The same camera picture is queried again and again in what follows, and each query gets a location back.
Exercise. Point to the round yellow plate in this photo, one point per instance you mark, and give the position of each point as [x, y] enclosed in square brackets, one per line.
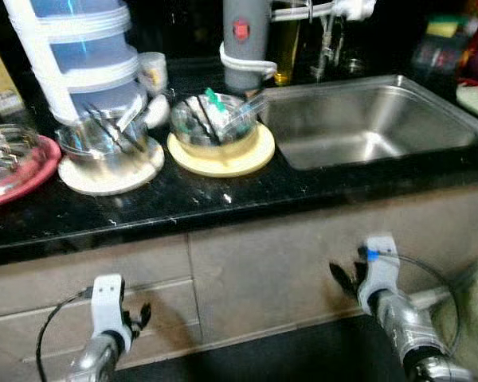
[223, 163]

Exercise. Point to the wide steel bowl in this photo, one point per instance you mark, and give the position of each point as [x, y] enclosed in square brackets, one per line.
[187, 119]

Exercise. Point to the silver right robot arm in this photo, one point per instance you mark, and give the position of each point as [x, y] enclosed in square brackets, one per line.
[406, 326]

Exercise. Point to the grey kitchen cabinet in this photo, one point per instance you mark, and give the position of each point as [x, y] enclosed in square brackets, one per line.
[263, 270]

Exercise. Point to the black floor mat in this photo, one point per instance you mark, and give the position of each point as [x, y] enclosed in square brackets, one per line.
[263, 358]

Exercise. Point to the round white plate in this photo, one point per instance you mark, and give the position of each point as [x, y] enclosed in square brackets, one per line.
[111, 183]

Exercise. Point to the stainless steel sink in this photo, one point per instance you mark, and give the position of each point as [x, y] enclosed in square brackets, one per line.
[366, 119]

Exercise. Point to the tall steel pot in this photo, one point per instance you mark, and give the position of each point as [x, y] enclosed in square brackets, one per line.
[103, 159]

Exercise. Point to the round pink plate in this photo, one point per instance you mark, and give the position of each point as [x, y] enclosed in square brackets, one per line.
[33, 181]

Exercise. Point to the black chopstick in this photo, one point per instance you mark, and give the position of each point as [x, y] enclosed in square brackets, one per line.
[105, 127]
[119, 131]

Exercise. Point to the steel spoon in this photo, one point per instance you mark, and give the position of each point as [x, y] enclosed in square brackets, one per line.
[131, 111]
[247, 106]

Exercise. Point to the white ceramic ladle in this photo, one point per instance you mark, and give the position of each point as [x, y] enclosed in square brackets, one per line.
[158, 111]

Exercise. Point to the shallow shiny steel bowl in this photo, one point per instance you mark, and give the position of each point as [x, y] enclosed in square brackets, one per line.
[8, 159]

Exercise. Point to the yellow oil bottle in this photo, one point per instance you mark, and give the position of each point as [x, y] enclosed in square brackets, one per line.
[287, 56]

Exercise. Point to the white printed mug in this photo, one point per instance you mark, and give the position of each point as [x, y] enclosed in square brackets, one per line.
[153, 73]

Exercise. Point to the grey thermos red button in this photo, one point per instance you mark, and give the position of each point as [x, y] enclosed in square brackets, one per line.
[247, 48]

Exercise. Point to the white faucet spout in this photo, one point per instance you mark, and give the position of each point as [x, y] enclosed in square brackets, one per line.
[350, 8]

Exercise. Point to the yellow green sponge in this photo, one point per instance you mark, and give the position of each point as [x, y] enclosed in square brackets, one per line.
[446, 25]

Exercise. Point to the white blue stacked container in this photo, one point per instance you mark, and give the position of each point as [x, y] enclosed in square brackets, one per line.
[80, 48]

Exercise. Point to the yellow carton box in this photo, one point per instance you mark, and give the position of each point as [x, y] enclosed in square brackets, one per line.
[0, 79]

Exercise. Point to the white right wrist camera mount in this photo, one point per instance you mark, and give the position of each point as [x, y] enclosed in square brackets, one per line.
[378, 274]

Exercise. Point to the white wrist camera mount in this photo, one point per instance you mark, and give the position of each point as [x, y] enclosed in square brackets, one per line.
[378, 274]
[107, 306]

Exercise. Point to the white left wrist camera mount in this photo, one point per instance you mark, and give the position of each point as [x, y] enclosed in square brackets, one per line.
[107, 306]

